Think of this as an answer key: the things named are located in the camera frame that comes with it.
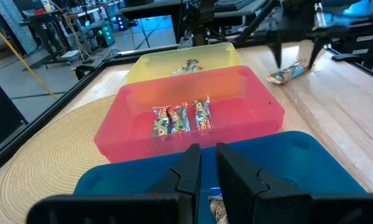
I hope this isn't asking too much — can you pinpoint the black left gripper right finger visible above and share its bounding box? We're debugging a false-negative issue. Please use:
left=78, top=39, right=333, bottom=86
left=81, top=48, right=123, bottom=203
left=216, top=142, right=311, bottom=224

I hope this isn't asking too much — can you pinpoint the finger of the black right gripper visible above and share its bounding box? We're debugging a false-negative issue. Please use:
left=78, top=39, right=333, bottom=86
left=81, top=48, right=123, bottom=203
left=308, top=34, right=331, bottom=70
left=266, top=39, right=283, bottom=69

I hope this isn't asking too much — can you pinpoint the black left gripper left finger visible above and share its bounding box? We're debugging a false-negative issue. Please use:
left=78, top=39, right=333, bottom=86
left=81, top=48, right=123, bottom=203
left=147, top=142, right=202, bottom=224

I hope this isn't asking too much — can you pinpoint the orange and light-blue granola bar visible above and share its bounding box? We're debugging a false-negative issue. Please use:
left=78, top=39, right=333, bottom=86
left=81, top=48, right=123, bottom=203
left=266, top=57, right=310, bottom=85

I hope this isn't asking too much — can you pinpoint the blue-wrapped granola bar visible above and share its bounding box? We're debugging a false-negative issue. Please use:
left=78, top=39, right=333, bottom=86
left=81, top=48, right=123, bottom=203
left=207, top=186, right=230, bottom=224

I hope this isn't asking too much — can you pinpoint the red-green-wrapped granola bar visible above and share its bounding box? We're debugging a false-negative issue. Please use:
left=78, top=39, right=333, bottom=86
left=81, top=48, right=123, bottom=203
left=191, top=95, right=215, bottom=131
left=168, top=101, right=192, bottom=134
left=151, top=105, right=172, bottom=138

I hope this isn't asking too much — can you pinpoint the orange-green-wrapped granola bar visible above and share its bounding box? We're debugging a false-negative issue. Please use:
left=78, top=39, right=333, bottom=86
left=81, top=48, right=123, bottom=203
left=172, top=62, right=194, bottom=77
left=185, top=58, right=204, bottom=72

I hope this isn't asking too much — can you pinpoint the black equipment with white labels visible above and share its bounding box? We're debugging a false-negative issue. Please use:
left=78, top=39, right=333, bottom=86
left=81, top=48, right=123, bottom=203
left=329, top=18, right=373, bottom=63

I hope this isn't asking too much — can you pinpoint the red plastic bin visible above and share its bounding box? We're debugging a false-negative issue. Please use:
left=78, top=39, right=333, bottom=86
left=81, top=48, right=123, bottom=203
left=93, top=65, right=286, bottom=164

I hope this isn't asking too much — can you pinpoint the blue plastic bin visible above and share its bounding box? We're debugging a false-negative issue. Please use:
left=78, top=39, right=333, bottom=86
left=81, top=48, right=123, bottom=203
left=73, top=130, right=366, bottom=224

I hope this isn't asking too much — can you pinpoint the backlit black keyboard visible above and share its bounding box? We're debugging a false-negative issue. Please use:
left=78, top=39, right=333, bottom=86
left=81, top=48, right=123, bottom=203
left=213, top=0, right=257, bottom=12

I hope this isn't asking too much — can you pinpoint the yellow plastic bin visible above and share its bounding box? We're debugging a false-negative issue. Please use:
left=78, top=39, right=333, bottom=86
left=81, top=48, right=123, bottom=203
left=125, top=42, right=243, bottom=85

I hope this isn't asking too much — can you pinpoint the grey desk with keyboard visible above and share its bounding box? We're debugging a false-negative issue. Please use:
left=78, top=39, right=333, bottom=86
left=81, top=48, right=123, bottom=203
left=119, top=0, right=270, bottom=19

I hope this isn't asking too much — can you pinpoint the round woven straw placemat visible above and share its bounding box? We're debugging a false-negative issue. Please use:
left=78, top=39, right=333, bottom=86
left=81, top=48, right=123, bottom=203
left=0, top=95, right=134, bottom=224

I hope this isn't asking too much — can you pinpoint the computer tower with green lights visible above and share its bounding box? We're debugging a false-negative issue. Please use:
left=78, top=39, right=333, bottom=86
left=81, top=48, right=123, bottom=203
left=94, top=24, right=116, bottom=48

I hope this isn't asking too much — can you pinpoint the cluttered background workbench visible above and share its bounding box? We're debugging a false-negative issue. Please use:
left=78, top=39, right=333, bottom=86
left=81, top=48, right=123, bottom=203
left=19, top=0, right=125, bottom=71

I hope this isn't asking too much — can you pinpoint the black coiled floor cable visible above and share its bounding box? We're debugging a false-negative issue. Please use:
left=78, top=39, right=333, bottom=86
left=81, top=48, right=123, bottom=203
left=75, top=64, right=97, bottom=81

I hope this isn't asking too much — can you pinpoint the black metal table frame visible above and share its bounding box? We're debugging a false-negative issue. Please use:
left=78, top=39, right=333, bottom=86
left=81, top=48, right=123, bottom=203
left=0, top=43, right=373, bottom=180

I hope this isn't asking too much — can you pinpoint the yellow hanging cable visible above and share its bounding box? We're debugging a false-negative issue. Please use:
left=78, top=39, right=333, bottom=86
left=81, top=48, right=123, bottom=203
left=0, top=14, right=59, bottom=100

